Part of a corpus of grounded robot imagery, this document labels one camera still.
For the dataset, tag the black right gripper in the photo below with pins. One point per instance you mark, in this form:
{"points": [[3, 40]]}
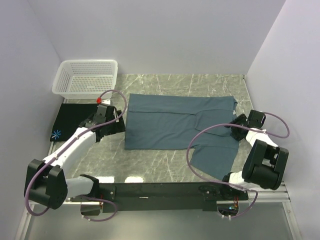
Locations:
{"points": [[235, 134]]}

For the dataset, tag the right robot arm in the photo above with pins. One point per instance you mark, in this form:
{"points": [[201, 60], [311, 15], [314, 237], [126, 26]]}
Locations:
{"points": [[266, 162]]}

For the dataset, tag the aluminium rail frame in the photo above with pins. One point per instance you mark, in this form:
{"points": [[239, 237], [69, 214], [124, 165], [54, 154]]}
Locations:
{"points": [[269, 219]]}

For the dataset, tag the blue-grey t-shirt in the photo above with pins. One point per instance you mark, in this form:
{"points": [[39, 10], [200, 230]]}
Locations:
{"points": [[163, 122]]}

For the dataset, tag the white plastic basket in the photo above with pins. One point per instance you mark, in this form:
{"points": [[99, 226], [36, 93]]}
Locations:
{"points": [[85, 78]]}

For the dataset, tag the folded black t-shirt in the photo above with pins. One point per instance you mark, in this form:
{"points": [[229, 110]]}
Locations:
{"points": [[68, 119]]}

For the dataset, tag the black base beam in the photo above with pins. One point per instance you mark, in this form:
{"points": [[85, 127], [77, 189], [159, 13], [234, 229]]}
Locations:
{"points": [[169, 195]]}

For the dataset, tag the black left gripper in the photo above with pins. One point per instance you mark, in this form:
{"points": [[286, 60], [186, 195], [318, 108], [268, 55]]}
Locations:
{"points": [[118, 127]]}

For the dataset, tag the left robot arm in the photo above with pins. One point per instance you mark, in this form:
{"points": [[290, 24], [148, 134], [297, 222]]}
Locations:
{"points": [[46, 181]]}

